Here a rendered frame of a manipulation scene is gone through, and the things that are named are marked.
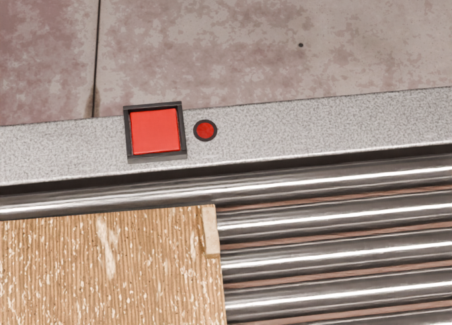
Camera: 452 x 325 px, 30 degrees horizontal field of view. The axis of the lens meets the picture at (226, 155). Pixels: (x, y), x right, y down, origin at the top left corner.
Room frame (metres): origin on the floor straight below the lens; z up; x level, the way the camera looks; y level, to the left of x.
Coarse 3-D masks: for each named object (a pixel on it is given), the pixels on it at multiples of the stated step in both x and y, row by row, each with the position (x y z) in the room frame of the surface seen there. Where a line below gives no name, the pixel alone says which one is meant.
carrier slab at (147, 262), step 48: (0, 240) 0.28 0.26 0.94; (48, 240) 0.28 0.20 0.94; (96, 240) 0.29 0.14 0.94; (144, 240) 0.29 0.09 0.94; (192, 240) 0.30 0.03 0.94; (0, 288) 0.22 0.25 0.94; (48, 288) 0.22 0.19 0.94; (96, 288) 0.23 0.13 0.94; (144, 288) 0.24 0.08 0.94; (192, 288) 0.24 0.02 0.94
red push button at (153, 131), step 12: (132, 120) 0.45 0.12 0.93; (144, 120) 0.45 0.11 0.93; (156, 120) 0.46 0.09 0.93; (168, 120) 0.46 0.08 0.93; (132, 132) 0.44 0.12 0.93; (144, 132) 0.44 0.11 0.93; (156, 132) 0.44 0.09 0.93; (168, 132) 0.44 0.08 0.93; (144, 144) 0.42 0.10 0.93; (156, 144) 0.42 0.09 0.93; (168, 144) 0.43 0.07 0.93
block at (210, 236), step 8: (208, 208) 0.33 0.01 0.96; (208, 216) 0.32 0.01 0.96; (208, 224) 0.31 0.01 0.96; (216, 224) 0.32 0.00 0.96; (208, 232) 0.30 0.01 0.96; (216, 232) 0.30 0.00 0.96; (208, 240) 0.29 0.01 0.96; (216, 240) 0.29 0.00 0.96; (208, 248) 0.28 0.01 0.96; (216, 248) 0.29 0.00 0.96; (208, 256) 0.28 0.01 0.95; (216, 256) 0.28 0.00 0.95
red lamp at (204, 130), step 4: (200, 124) 0.46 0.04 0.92; (204, 124) 0.46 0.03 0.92; (208, 124) 0.46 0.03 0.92; (200, 128) 0.46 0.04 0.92; (204, 128) 0.46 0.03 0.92; (208, 128) 0.46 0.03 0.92; (212, 128) 0.46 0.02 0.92; (200, 132) 0.45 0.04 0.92; (204, 132) 0.45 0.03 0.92; (208, 132) 0.45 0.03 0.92; (212, 132) 0.45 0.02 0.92; (200, 136) 0.45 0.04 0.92; (204, 136) 0.45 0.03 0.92; (208, 136) 0.45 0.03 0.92
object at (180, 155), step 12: (132, 108) 0.47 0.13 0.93; (144, 108) 0.47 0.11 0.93; (156, 108) 0.47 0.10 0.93; (168, 108) 0.48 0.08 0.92; (180, 108) 0.48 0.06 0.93; (180, 120) 0.46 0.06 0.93; (180, 132) 0.44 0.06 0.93; (132, 156) 0.40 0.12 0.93; (144, 156) 0.40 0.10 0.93; (156, 156) 0.41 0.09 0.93; (168, 156) 0.41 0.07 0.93; (180, 156) 0.41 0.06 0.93
